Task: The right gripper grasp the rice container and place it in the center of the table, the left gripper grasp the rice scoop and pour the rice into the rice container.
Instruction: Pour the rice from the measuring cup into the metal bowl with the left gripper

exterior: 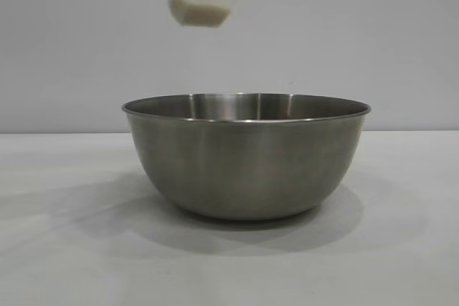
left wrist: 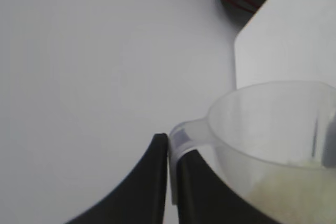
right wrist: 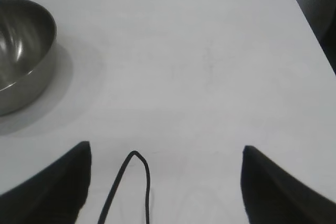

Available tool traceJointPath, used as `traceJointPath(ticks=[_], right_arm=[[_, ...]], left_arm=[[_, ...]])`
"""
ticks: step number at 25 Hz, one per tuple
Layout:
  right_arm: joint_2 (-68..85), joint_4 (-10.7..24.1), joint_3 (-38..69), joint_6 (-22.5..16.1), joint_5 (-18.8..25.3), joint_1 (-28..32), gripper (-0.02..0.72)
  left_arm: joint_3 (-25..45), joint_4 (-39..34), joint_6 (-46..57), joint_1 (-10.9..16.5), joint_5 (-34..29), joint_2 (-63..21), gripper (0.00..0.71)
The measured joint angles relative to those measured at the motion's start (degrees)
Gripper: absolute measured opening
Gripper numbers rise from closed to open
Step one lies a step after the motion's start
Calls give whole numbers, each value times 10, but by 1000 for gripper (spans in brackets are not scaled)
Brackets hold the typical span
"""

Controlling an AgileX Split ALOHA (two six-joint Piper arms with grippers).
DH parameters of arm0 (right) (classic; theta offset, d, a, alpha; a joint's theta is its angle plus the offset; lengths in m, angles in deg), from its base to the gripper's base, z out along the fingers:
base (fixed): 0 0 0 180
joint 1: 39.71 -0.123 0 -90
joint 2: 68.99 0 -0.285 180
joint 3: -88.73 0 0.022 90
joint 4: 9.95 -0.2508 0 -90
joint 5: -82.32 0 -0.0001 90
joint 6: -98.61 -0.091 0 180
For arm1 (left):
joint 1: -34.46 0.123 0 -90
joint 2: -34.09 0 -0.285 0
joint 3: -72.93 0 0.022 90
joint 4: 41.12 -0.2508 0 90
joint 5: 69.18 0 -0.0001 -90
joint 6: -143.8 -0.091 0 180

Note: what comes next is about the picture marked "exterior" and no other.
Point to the white rice grains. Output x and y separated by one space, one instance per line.
201 8

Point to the stainless steel mixing bowl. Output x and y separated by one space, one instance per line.
247 162

